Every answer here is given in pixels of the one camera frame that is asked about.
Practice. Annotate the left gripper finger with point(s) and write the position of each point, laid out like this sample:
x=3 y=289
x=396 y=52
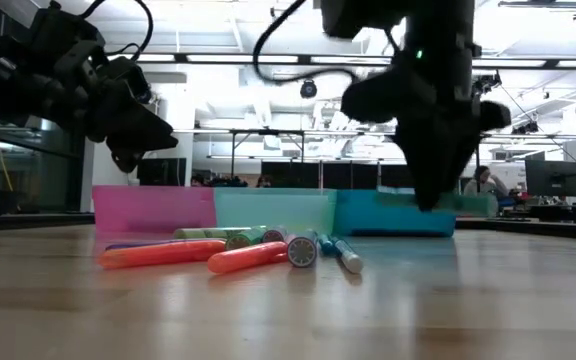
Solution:
x=133 y=130
x=125 y=160

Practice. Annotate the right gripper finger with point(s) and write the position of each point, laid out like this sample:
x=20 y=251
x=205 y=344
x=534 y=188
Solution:
x=433 y=160

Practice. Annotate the dark purple highlighter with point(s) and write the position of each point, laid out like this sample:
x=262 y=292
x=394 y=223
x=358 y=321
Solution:
x=138 y=245

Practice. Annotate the orange highlighter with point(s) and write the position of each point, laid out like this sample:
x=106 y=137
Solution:
x=163 y=253
x=245 y=256

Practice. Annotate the light green highlighter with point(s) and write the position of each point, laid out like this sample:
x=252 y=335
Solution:
x=208 y=232

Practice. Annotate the blue whiteboard marker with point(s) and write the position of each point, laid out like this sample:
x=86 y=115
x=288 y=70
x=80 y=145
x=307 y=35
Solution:
x=349 y=259

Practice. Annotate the teal highlighter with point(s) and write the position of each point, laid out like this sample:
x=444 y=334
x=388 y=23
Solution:
x=325 y=246

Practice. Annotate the green thick marker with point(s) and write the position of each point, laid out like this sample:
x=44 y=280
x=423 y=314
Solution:
x=245 y=237

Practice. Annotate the lavender thick marker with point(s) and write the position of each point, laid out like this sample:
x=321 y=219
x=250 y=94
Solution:
x=302 y=251

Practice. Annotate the purple thick marker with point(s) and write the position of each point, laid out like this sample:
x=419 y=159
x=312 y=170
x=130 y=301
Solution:
x=274 y=235

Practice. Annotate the black monitor on arm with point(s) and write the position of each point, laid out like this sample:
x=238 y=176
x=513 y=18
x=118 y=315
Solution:
x=553 y=177

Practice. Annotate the black partition panel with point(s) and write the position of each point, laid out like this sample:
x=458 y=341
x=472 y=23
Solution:
x=350 y=176
x=393 y=177
x=290 y=175

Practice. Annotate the black monitor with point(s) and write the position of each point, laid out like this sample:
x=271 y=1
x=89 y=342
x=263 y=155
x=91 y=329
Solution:
x=168 y=172

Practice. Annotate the pink plastic bin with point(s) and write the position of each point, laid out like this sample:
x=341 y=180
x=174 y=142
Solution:
x=153 y=207

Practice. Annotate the person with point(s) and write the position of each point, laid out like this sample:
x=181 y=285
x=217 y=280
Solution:
x=485 y=182
x=198 y=181
x=264 y=181

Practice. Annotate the blue plastic bin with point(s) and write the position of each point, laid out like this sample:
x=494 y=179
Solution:
x=368 y=217

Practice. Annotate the long ceiling light strip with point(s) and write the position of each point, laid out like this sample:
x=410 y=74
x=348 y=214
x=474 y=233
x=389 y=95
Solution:
x=243 y=58

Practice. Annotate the translucent green plastic bin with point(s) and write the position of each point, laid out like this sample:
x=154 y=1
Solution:
x=275 y=210

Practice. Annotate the black ceiling camera cluster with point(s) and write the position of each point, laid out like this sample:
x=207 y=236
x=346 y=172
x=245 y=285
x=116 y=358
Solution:
x=525 y=129
x=488 y=82

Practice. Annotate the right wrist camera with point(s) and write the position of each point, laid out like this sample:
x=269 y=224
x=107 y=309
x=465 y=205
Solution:
x=358 y=17

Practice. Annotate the black aluminium table frame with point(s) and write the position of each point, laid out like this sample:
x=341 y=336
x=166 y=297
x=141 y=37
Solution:
x=28 y=220

